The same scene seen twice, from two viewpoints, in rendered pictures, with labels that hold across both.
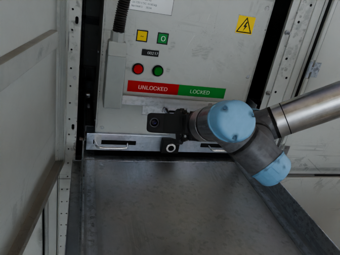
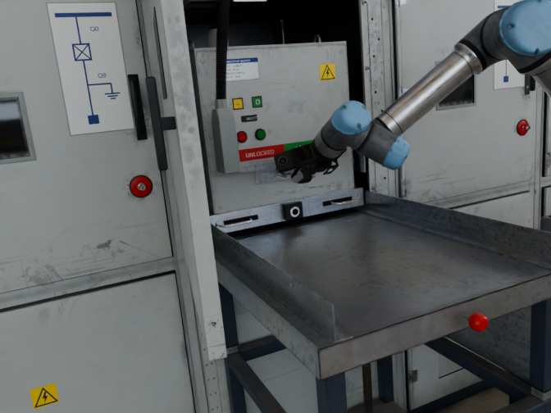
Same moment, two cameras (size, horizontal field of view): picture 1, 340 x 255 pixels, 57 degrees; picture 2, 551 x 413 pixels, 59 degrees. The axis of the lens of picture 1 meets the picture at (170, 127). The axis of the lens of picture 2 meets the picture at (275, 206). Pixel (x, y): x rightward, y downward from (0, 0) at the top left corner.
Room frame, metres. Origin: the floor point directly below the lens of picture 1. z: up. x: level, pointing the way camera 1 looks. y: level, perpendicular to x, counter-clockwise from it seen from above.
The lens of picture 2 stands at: (-0.55, 0.18, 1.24)
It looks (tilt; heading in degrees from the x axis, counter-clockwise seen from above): 13 degrees down; 355
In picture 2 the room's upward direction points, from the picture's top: 5 degrees counter-clockwise
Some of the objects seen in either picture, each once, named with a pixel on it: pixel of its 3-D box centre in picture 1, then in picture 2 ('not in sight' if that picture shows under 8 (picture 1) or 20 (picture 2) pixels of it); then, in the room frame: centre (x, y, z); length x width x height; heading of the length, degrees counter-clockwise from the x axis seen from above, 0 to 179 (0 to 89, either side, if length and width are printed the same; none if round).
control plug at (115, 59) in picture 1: (114, 73); (225, 140); (0.80, 0.17, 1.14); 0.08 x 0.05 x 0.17; 18
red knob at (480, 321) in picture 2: not in sight; (474, 319); (0.23, -0.23, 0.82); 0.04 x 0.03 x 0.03; 18
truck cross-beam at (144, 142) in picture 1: (167, 140); (288, 209); (0.95, 0.00, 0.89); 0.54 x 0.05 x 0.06; 108
